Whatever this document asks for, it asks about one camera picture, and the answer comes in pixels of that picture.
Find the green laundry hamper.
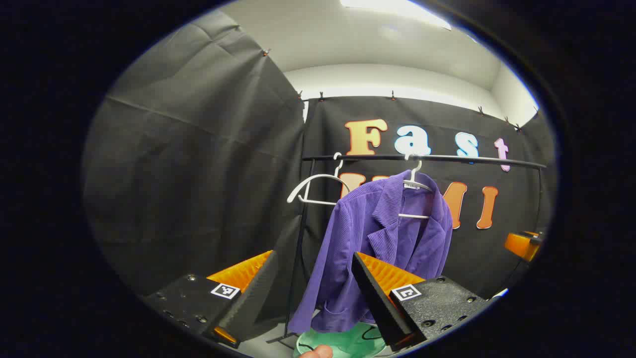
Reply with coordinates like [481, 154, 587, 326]
[296, 322, 388, 358]

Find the purple ribbed jacket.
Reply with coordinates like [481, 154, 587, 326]
[288, 170, 454, 335]

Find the black metal clothes rack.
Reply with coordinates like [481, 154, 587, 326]
[266, 153, 547, 345]

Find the row of small black clips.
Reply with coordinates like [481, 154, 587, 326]
[262, 48, 540, 132]

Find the black backdrop cloth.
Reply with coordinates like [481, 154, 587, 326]
[82, 10, 556, 319]

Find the white clothes hanger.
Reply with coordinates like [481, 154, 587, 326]
[397, 152, 434, 220]
[287, 152, 353, 206]

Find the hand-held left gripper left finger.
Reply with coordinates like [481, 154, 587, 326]
[144, 250, 280, 349]

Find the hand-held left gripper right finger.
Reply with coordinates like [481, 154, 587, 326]
[351, 251, 492, 351]

